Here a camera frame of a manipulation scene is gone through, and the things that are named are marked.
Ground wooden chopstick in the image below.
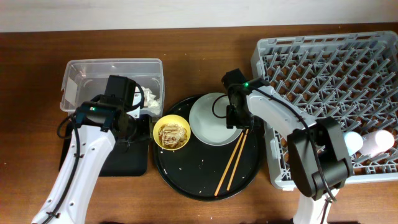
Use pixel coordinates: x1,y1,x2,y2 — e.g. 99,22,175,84
227,129,249,191
213,149,235,197

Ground white tissue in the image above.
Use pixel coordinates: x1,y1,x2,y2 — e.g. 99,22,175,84
140,87,162,116

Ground grey round plate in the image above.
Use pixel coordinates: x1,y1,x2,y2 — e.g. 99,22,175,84
189,93,242,146

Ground pile of peanut shells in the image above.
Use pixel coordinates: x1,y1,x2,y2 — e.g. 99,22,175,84
159,124,187,149

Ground yellow bowl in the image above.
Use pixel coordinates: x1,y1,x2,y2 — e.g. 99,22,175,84
153,114,191,151

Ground light blue cup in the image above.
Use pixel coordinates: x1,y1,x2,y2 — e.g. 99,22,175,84
343,131,363,156

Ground white paper cup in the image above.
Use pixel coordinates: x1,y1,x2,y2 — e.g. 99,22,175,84
359,130,395,157

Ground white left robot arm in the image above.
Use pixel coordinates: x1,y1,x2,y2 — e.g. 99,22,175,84
32,99,152,223

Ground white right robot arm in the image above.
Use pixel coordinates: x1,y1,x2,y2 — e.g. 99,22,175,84
223,78,353,223

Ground grey dishwasher rack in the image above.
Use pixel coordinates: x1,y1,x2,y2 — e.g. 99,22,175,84
250,30,398,191

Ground black rectangular tray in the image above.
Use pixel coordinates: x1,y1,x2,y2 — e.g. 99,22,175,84
58,114,153,177

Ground round black tray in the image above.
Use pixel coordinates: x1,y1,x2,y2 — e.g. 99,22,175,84
152,95,264,202

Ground clear plastic bin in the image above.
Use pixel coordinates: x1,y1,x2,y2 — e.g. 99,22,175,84
60,58,165,119

